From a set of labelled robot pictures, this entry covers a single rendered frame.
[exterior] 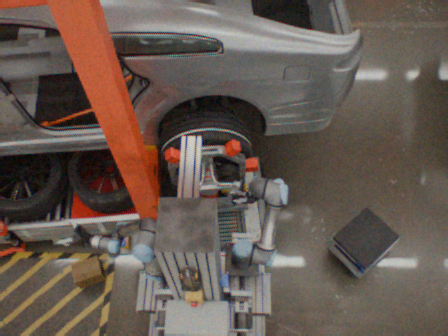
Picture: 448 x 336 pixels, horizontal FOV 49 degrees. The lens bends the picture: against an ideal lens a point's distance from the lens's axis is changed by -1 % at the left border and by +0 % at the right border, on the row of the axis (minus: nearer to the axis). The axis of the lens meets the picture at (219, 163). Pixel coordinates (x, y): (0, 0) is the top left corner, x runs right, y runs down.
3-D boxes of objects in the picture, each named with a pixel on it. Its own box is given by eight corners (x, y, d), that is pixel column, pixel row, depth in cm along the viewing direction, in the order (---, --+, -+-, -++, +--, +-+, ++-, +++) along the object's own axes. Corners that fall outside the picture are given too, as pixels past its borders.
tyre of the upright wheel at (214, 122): (144, 124, 348) (181, 165, 404) (145, 153, 337) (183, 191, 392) (233, 100, 332) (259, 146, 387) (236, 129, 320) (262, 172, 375)
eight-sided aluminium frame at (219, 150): (244, 179, 379) (245, 142, 332) (245, 187, 376) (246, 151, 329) (173, 185, 379) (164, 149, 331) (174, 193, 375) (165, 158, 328)
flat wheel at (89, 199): (139, 135, 439) (135, 120, 418) (163, 198, 408) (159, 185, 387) (67, 160, 428) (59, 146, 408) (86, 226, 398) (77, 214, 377)
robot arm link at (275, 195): (251, 257, 316) (266, 177, 300) (274, 262, 314) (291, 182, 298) (248, 265, 305) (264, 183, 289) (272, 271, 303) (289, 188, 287)
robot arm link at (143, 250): (171, 263, 313) (159, 232, 266) (163, 285, 306) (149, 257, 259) (153, 258, 315) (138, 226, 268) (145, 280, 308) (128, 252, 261)
